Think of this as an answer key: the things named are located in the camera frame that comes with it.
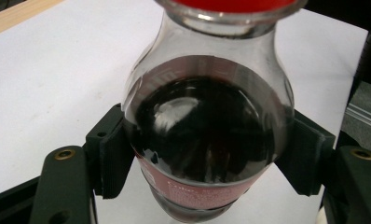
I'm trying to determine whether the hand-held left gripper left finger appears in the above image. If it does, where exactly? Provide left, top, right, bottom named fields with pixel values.
left=83, top=103, right=137, bottom=200

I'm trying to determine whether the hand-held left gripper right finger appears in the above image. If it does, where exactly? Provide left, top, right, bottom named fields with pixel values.
left=273, top=109, right=337, bottom=197

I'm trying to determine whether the cola bottle with red label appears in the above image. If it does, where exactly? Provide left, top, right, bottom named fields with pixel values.
left=121, top=0, right=309, bottom=224

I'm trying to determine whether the red bottle cap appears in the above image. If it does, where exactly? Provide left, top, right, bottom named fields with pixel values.
left=173, top=0, right=298, bottom=14

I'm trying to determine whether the wooden board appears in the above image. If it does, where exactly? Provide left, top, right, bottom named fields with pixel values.
left=0, top=0, right=65, bottom=40

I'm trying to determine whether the grey metal rail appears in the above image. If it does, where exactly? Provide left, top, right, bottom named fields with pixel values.
left=341, top=79, right=371, bottom=157

